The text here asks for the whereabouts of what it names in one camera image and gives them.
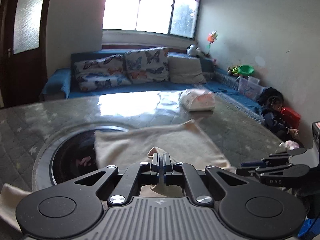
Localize cream garment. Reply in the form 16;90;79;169
0;119;232;233

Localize child in dark clothes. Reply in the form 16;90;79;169
261;96;299;143

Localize pink white small garment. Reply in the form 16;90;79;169
276;140;300;153

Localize red box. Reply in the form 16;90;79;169
281;107;301;129

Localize black round induction cooktop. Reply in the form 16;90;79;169
50;126;128;185

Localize clear plastic storage box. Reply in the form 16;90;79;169
238;76;266;101

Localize white tissue pack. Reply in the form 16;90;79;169
179;89;215;112

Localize green plastic bowl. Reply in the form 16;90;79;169
238;65;254;76

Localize small green toy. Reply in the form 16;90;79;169
227;66;239;77

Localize left butterfly pillow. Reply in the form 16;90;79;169
73;55;131;92

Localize butterfly pillow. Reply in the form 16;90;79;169
73;55;131;92
124;47;169;84

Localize right butterfly pillow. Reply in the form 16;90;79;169
124;47;169;84

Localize beige cushion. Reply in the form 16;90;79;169
168;55;207;84

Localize grey quilted table cover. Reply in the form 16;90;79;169
1;91;280;190

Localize plush toy on sofa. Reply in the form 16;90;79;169
187;44;205;58

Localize window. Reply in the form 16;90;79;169
103;0;200;39

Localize dark wooden door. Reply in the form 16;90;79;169
1;0;49;108

